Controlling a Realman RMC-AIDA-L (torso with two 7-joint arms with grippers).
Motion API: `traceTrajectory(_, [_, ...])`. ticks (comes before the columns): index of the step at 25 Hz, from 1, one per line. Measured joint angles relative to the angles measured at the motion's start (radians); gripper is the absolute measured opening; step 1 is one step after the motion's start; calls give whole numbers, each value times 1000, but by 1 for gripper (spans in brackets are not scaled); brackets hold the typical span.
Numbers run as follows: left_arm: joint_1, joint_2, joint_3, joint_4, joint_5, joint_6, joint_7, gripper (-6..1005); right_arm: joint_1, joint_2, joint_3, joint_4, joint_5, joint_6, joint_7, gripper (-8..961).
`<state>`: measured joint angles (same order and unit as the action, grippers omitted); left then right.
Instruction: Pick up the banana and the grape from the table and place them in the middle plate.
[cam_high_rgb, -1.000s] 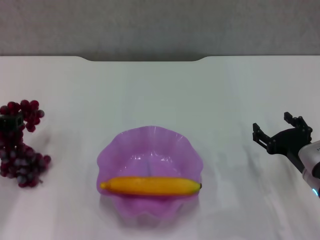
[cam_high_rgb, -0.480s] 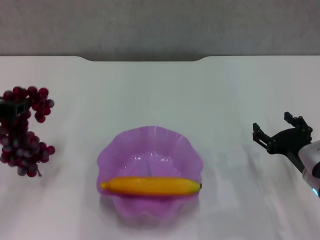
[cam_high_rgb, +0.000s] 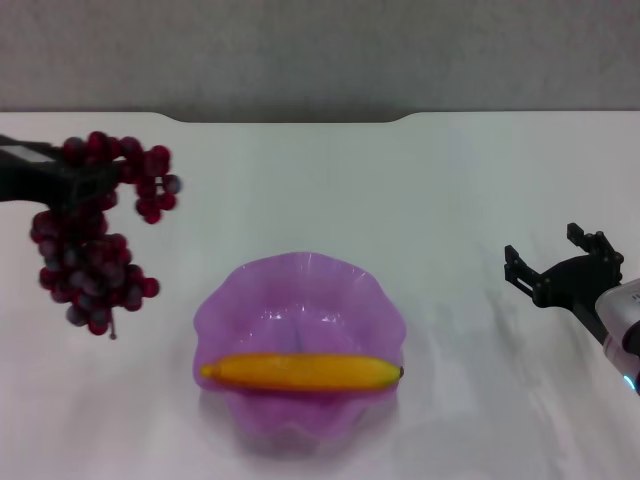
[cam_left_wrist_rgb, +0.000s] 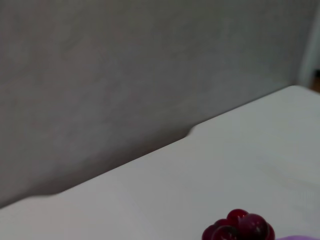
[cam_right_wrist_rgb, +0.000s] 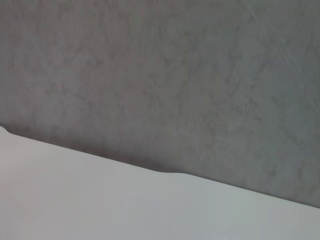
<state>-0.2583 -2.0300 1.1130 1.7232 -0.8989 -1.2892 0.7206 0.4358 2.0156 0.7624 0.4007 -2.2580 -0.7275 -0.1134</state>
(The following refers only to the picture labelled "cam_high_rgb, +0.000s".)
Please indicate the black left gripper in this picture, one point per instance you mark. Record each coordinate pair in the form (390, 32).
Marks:
(30, 180)

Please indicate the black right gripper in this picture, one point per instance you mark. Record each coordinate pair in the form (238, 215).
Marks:
(577, 284)

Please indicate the dark red grape bunch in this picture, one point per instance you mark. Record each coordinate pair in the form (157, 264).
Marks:
(85, 270)

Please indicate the yellow banana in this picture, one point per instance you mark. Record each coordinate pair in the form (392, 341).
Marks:
(300, 372)

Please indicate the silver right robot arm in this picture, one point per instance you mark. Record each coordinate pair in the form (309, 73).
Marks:
(625, 320)

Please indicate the purple wavy plastic bowl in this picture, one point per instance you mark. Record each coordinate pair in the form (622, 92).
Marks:
(280, 415)

